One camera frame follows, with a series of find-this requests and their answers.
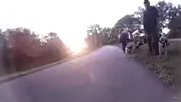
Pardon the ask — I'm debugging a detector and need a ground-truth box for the person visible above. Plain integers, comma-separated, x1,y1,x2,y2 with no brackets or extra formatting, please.
139,0,164,57
117,29,133,55

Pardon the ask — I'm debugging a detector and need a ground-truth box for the grey asphalt path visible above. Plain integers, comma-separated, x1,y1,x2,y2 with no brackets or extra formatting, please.
0,36,180,102

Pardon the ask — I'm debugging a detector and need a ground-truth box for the dog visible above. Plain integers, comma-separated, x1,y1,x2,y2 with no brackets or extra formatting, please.
156,33,172,58
123,42,138,59

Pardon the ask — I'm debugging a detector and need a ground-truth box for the white vehicle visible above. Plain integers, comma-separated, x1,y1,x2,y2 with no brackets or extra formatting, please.
129,28,148,46

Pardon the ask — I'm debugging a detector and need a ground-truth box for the row of trees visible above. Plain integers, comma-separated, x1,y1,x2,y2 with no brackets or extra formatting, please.
0,13,74,77
81,0,181,52

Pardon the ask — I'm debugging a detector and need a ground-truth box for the grass verge with dry patches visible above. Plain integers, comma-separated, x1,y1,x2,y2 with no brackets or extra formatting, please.
114,34,181,102

